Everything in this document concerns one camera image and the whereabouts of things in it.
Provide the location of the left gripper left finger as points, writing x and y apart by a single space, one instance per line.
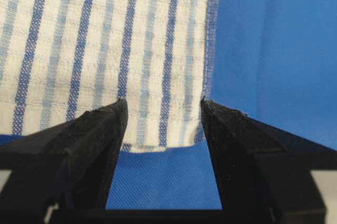
70 165

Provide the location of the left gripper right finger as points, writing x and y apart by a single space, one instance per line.
265 174

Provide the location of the blue white striped towel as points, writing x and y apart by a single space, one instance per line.
60 58

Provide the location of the blue table cloth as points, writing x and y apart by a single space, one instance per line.
274 60

